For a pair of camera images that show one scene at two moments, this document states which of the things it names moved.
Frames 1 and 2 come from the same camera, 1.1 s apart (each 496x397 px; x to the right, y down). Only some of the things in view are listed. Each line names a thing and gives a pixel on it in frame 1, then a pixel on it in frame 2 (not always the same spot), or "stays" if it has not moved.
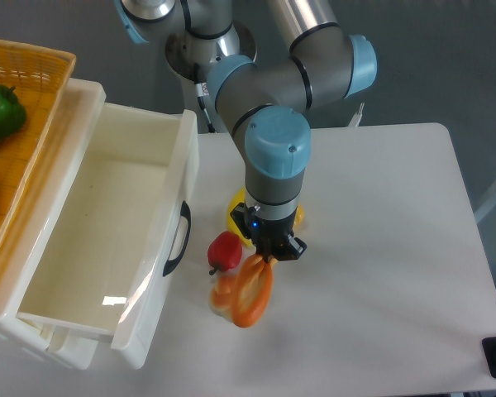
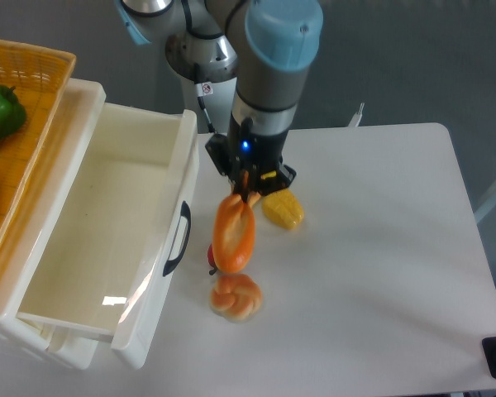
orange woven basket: (40, 75) stays
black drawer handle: (185, 211) stays
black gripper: (273, 238) → (252, 162)
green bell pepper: (3, 112) stays
